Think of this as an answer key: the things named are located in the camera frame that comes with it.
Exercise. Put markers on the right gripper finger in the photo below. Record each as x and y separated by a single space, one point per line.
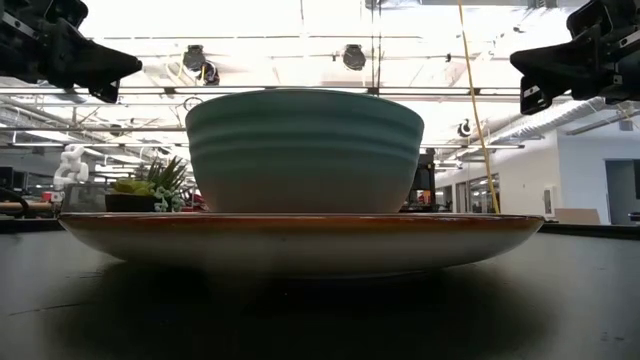
560 65
534 97

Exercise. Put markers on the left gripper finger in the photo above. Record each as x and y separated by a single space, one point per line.
106 92
95 62

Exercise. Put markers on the teal ribbed bowl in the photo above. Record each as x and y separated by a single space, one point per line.
305 155

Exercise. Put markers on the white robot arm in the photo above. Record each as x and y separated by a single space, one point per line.
72 165

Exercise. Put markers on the small black hanging reel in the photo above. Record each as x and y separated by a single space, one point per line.
465 127

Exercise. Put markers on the potted succulent plant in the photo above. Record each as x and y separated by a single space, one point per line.
145 192

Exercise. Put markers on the dark transparent bin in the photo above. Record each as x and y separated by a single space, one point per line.
80 197

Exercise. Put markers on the long ceiling light bar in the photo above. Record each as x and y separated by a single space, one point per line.
225 90

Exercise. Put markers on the cardboard box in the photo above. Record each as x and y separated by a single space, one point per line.
577 216

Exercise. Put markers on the black monitor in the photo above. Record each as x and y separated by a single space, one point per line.
426 175

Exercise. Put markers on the wooden bar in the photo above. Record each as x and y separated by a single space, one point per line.
25 205

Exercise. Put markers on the thin black vertical pole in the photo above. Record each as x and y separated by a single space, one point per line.
379 50

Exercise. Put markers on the brown-rimmed ceramic plate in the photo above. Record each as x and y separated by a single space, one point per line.
300 245

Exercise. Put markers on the silver ventilation duct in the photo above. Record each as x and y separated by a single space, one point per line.
575 112

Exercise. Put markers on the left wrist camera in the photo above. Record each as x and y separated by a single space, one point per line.
67 10

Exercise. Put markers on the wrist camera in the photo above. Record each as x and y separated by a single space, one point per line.
67 10
590 17

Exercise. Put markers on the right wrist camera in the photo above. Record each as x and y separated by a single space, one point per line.
590 17

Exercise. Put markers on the white wall box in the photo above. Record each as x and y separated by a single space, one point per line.
552 200

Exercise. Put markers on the black aluminium table frame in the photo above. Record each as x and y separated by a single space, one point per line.
600 231

